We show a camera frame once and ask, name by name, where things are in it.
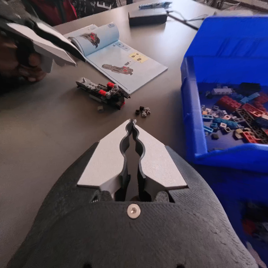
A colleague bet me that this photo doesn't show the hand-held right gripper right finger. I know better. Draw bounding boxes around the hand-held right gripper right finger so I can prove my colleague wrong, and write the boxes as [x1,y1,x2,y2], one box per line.
[132,123,187,195]

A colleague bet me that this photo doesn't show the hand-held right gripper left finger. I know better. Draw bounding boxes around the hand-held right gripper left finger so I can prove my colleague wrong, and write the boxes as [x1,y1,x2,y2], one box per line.
[77,119,132,195]

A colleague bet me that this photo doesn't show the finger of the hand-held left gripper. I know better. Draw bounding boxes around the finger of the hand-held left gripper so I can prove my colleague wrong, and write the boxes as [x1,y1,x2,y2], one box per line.
[35,21,87,62]
[7,23,77,67]

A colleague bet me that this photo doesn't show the grey red toy brick model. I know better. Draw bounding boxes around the grey red toy brick model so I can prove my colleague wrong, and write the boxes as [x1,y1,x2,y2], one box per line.
[75,77,131,110]

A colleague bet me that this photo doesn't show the pile of toy bricks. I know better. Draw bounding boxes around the pile of toy bricks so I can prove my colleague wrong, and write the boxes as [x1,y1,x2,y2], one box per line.
[200,83,268,152]
[241,201,268,252]

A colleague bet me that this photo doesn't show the blue plastic storage bin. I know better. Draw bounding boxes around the blue plastic storage bin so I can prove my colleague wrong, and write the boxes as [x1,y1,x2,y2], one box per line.
[218,197,268,268]
[180,15,268,201]

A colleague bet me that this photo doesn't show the grey desk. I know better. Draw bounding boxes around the grey desk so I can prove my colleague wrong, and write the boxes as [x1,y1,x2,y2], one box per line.
[0,0,222,268]

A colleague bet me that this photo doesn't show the person's left hand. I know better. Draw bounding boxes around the person's left hand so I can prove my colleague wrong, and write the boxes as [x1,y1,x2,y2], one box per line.
[0,35,47,82]

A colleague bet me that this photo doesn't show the dark red cloth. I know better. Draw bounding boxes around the dark red cloth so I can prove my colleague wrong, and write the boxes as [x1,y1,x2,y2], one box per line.
[29,0,78,26]

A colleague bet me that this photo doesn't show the black printed cloth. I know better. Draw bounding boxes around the black printed cloth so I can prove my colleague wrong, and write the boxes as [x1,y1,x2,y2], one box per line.
[72,0,134,18]

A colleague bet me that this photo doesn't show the toy instruction booklet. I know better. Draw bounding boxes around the toy instruction booklet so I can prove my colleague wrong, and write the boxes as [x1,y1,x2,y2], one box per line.
[64,22,168,94]

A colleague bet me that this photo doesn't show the black rectangular case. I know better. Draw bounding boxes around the black rectangular case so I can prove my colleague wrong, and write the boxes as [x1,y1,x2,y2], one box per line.
[128,7,168,27]

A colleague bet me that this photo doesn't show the black cable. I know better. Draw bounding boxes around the black cable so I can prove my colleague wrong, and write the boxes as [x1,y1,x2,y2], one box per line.
[167,13,210,30]

